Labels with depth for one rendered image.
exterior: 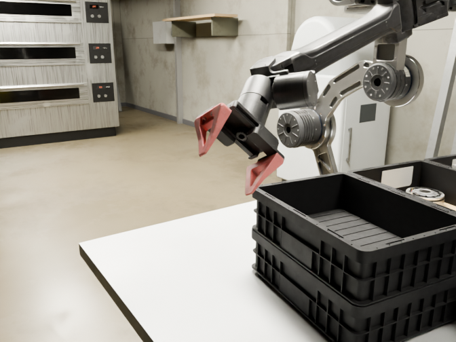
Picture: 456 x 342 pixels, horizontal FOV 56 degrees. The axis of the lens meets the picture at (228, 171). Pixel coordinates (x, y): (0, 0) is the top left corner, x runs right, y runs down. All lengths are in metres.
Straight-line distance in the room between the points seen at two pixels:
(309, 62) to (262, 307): 0.54
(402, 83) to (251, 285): 0.99
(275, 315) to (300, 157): 2.92
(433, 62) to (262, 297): 3.16
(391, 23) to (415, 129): 3.08
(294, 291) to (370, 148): 2.94
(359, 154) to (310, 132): 1.73
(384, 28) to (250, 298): 0.66
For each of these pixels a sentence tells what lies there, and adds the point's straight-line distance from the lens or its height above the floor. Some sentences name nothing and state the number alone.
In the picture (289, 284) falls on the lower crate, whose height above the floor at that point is 0.75.
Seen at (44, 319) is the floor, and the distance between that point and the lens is 2.37.
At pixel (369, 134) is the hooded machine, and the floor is 0.55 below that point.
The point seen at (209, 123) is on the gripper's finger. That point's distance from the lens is 0.65.
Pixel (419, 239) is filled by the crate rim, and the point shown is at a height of 0.93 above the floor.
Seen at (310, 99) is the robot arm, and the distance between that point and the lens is 0.70.
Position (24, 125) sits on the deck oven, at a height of 0.27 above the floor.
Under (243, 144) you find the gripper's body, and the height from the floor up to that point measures 1.11.
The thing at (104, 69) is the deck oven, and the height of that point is 0.94.
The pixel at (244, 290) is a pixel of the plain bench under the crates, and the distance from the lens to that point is 1.08.
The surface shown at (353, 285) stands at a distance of 0.84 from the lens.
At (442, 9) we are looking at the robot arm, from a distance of 1.10.
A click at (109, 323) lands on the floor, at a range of 2.24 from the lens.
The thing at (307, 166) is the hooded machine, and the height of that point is 0.26.
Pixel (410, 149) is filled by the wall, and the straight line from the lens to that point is 4.11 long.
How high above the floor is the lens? 1.27
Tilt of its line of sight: 16 degrees down
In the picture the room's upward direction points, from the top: straight up
